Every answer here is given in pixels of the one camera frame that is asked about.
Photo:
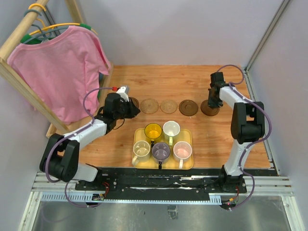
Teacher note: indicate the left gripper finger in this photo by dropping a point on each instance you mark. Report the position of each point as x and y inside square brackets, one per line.
[131, 106]
[131, 115]

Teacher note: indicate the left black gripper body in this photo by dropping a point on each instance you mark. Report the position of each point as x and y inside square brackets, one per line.
[124, 108]

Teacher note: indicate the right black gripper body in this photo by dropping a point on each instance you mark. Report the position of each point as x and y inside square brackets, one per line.
[215, 98]

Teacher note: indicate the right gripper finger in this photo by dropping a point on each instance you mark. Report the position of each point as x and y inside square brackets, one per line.
[211, 98]
[219, 102]

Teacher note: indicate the brown wooden coaster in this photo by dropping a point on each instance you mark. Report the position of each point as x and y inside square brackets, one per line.
[188, 107]
[135, 101]
[208, 111]

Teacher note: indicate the large woven rattan coaster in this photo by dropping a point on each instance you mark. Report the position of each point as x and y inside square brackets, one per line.
[149, 106]

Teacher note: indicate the small woven rattan coaster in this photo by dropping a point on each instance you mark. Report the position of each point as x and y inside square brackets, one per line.
[168, 106]

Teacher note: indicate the white cup green handle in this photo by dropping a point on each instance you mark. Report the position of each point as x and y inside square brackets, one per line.
[170, 130]

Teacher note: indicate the pink cup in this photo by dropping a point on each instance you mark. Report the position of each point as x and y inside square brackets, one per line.
[182, 151]

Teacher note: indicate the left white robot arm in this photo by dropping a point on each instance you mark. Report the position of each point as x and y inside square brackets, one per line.
[60, 161]

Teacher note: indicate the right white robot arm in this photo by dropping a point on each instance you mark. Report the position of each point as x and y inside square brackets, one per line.
[247, 127]

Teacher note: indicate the yellow cup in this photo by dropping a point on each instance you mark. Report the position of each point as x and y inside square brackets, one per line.
[153, 133]

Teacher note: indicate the cream cup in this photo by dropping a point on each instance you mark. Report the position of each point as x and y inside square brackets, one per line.
[141, 152]

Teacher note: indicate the purple cup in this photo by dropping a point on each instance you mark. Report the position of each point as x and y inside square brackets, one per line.
[161, 153]

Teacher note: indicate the yellow plastic tray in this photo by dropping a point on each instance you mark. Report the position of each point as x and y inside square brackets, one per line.
[171, 164]

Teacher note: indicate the pink t-shirt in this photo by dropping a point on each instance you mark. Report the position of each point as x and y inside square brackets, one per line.
[64, 71]

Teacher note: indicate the grey clothes hanger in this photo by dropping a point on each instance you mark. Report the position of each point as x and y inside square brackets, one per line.
[41, 30]

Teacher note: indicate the yellow clothes hanger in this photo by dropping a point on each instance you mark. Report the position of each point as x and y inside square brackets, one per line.
[74, 11]

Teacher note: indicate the green clothes hanger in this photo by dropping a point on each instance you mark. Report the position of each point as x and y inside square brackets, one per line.
[31, 38]

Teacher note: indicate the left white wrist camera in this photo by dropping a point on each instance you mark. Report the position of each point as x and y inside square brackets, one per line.
[123, 92]

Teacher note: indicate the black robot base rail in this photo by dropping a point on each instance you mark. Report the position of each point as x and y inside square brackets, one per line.
[163, 185]

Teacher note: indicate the aluminium frame post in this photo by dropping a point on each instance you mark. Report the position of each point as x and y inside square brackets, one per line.
[268, 32]

